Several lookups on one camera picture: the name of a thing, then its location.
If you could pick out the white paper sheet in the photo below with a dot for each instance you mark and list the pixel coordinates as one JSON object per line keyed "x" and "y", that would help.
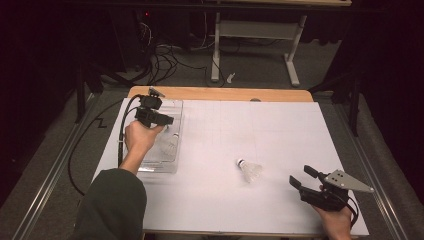
{"x": 216, "y": 206}

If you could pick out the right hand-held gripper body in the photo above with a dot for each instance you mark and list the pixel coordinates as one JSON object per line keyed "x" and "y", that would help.
{"x": 328, "y": 200}

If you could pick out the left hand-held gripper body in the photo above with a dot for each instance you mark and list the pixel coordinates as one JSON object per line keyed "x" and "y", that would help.
{"x": 148, "y": 110}

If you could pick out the small white floor scrap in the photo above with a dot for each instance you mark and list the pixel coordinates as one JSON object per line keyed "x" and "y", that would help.
{"x": 230, "y": 77}

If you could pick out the clear plastic tray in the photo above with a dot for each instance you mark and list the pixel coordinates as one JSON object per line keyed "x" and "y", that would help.
{"x": 156, "y": 165}

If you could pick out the metal floor rail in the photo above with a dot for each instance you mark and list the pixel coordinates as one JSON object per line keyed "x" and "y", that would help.
{"x": 370, "y": 173}
{"x": 50, "y": 180}

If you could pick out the white metal desk frame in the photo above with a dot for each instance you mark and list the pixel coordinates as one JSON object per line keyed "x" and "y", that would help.
{"x": 258, "y": 30}

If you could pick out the black metal stand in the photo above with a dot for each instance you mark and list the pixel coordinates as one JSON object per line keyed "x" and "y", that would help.
{"x": 355, "y": 110}
{"x": 80, "y": 100}

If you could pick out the person's left hand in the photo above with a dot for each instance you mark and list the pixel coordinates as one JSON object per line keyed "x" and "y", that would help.
{"x": 140, "y": 140}

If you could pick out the person's right hand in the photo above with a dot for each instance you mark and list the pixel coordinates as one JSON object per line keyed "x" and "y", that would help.
{"x": 336, "y": 225}

